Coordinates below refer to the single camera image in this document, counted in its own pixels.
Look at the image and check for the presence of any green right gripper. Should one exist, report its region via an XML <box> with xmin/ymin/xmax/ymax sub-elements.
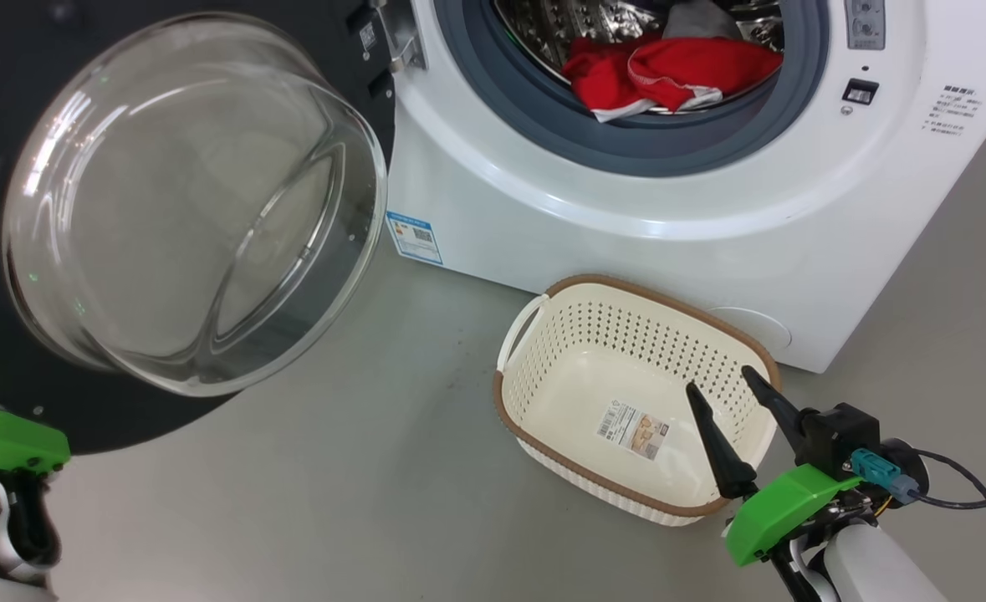
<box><xmin>685</xmin><ymin>365</ymin><xmax>879</xmax><ymax>569</ymax></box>

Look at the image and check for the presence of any dark round glass washer door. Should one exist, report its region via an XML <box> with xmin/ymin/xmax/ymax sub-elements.
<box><xmin>0</xmin><ymin>0</ymin><xmax>399</xmax><ymax>457</ymax></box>

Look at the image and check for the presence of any red garment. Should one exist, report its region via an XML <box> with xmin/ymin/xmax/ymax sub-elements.
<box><xmin>560</xmin><ymin>35</ymin><xmax>785</xmax><ymax>125</ymax></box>

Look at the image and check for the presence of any grey garment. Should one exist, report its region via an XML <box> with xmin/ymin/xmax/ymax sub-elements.
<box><xmin>662</xmin><ymin>0</ymin><xmax>746</xmax><ymax>42</ymax></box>

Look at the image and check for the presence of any cream perforated laundry basket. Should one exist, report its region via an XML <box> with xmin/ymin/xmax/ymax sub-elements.
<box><xmin>492</xmin><ymin>273</ymin><xmax>784</xmax><ymax>528</ymax></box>

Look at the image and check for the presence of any white front-load washing machine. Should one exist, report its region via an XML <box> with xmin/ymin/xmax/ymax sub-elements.
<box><xmin>382</xmin><ymin>0</ymin><xmax>986</xmax><ymax>375</ymax></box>

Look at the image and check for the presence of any silver metal door hinge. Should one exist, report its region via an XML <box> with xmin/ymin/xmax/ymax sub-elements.
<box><xmin>373</xmin><ymin>0</ymin><xmax>428</xmax><ymax>74</ymax></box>

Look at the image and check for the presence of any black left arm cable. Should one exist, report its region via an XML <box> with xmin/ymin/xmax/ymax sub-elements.
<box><xmin>2</xmin><ymin>471</ymin><xmax>64</xmax><ymax>571</ymax></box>

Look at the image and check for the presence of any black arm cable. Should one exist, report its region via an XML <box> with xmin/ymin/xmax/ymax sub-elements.
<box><xmin>2</xmin><ymin>471</ymin><xmax>64</xmax><ymax>571</ymax></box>
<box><xmin>901</xmin><ymin>448</ymin><xmax>986</xmax><ymax>588</ymax></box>

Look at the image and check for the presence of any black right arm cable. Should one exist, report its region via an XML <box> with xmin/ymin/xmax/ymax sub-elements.
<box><xmin>901</xmin><ymin>448</ymin><xmax>986</xmax><ymax>588</ymax></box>

